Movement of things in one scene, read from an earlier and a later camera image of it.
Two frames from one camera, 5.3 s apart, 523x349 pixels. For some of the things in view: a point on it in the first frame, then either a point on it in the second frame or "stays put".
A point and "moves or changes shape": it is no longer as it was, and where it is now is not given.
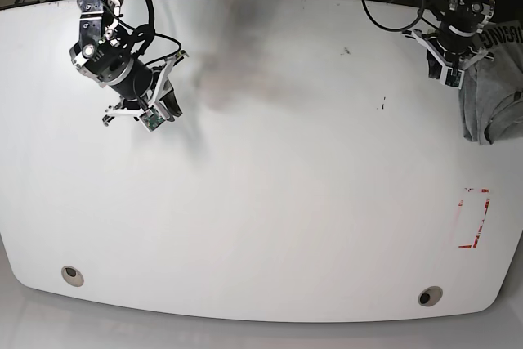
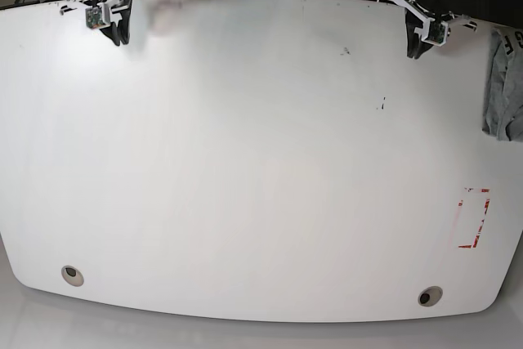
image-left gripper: [156, 113] -> [120, 32]
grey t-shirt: [491, 100] moves or changes shape
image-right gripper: [451, 75] -> [462, 21]
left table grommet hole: [72, 275] stays put
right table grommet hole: [429, 295] stays put
